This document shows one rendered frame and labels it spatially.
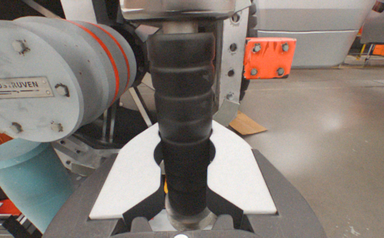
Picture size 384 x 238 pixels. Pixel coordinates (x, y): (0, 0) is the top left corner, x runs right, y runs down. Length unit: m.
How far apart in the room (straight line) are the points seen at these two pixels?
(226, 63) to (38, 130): 0.28
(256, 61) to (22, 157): 0.41
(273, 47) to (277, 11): 0.51
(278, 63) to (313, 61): 0.61
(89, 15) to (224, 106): 0.28
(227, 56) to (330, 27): 0.70
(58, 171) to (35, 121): 0.17
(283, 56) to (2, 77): 0.38
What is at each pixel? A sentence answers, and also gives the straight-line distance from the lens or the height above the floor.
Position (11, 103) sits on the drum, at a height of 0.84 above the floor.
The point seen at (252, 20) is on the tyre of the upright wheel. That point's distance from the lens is 0.41.
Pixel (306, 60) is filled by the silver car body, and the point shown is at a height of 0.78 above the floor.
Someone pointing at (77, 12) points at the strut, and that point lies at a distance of 0.36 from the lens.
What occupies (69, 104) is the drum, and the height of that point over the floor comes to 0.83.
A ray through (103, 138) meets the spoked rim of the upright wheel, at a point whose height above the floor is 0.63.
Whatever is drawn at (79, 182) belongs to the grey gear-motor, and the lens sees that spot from 0.78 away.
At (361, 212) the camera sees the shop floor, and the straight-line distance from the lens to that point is 1.39.
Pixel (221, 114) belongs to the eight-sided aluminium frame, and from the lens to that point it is 0.34.
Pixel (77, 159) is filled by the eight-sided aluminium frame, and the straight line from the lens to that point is 0.49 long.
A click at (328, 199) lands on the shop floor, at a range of 1.35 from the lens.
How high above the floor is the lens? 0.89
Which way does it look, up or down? 28 degrees down
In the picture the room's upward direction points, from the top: 2 degrees counter-clockwise
